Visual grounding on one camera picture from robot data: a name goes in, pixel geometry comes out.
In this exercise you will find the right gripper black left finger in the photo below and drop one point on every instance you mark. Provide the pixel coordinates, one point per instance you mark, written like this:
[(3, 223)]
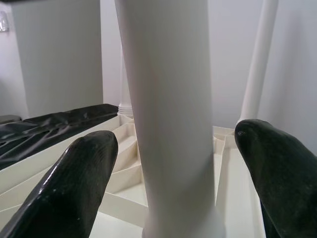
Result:
[(67, 193)]

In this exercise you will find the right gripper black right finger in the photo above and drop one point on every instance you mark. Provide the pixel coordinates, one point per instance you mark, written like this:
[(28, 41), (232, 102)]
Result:
[(287, 178)]

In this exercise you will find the white wall switch panel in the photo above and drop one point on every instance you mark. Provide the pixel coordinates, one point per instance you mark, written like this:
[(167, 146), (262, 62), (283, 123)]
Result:
[(3, 22)]

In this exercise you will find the white plastic table leg tube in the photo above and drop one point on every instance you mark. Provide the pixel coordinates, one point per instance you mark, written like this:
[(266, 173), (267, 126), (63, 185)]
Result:
[(258, 62), (171, 99), (125, 99)]

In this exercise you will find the white plastic children table top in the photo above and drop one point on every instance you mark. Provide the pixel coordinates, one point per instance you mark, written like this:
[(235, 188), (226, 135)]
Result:
[(235, 186)]

